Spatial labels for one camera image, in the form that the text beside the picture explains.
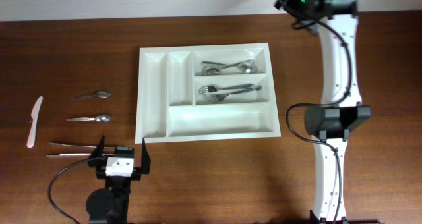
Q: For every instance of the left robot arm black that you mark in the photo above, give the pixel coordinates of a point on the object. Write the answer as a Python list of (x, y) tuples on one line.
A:
[(110, 203)]

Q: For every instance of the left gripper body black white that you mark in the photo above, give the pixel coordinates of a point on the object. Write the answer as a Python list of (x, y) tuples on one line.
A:
[(136, 174)]

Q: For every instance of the white plastic knife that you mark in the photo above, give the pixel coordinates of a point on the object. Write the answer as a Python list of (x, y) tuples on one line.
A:
[(34, 115)]

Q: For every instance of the metal fork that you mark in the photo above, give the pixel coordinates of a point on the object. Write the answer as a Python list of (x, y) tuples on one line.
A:
[(211, 88), (221, 97)]

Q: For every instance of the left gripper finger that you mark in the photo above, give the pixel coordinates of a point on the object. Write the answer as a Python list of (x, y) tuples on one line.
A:
[(146, 161), (98, 150)]

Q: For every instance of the small metal teaspoon lower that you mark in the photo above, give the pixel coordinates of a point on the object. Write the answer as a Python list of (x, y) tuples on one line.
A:
[(98, 118)]

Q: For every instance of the white plastic cutlery tray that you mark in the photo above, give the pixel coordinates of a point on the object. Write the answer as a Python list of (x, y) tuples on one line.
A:
[(170, 109)]

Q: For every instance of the small metal teaspoon upper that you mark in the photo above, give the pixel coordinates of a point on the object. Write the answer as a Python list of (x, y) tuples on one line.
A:
[(99, 94)]

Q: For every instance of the metal tweezers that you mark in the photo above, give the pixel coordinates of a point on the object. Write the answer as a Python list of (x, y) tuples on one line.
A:
[(75, 146)]

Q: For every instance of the large metal spoon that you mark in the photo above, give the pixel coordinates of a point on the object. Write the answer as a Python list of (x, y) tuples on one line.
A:
[(211, 70), (245, 67)]

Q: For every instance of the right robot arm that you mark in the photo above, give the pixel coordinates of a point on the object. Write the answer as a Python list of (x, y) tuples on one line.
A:
[(330, 123)]

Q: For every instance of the small metal teaspoon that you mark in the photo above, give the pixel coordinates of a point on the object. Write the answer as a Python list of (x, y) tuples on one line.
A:
[(98, 118), (99, 94)]

